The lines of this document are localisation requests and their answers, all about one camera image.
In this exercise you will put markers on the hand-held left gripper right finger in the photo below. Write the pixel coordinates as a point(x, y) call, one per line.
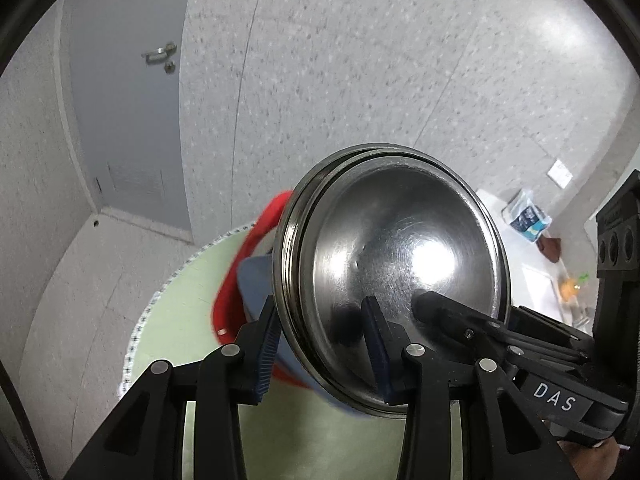
point(377, 345)

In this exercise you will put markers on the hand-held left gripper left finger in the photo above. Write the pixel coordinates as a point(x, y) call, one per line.
point(267, 355)

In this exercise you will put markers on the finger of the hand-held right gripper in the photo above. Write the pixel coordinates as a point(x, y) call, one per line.
point(540, 322)
point(450, 317)

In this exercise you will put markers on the red plastic basin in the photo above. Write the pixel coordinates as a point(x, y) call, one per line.
point(230, 300)

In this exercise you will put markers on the blue plastic basin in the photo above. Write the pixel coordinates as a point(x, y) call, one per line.
point(252, 285)

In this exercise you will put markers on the large steel bowl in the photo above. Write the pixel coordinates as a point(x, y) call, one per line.
point(285, 260)

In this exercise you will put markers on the person's right hand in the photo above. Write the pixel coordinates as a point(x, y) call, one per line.
point(590, 465)

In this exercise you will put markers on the white sink counter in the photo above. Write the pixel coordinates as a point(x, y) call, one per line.
point(530, 270)

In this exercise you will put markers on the brown cloth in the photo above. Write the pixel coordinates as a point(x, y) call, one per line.
point(550, 249)

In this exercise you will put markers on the blue tissue packet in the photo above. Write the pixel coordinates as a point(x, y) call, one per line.
point(527, 217)

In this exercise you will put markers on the door vent grille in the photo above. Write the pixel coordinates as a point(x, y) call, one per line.
point(135, 180)

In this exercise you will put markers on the grey door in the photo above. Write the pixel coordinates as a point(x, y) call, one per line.
point(125, 110)

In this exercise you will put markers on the white wall socket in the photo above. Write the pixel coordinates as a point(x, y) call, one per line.
point(560, 174)

